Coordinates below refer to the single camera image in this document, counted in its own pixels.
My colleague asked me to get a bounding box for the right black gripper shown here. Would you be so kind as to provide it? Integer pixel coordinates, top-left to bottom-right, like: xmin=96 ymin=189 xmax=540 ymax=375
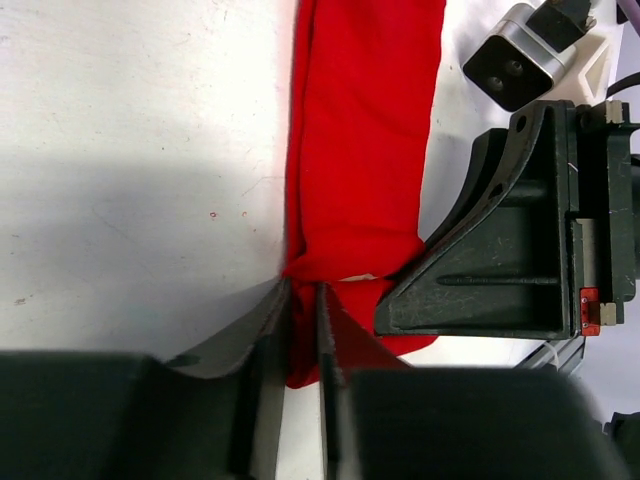
xmin=374 ymin=100 xmax=639 ymax=338

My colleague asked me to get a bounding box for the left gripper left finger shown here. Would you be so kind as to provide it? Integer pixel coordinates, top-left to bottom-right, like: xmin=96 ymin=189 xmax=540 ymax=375
xmin=1 ymin=281 xmax=291 ymax=479

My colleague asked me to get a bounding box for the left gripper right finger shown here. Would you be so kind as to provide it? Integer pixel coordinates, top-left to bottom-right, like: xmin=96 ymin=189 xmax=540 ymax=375
xmin=317 ymin=286 xmax=631 ymax=479

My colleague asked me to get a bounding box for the red santa sock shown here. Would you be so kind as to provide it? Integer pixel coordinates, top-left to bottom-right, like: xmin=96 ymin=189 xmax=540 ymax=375
xmin=283 ymin=1 xmax=445 ymax=389

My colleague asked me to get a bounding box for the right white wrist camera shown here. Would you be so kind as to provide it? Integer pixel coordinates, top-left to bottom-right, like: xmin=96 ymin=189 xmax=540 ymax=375
xmin=462 ymin=0 xmax=611 ymax=114

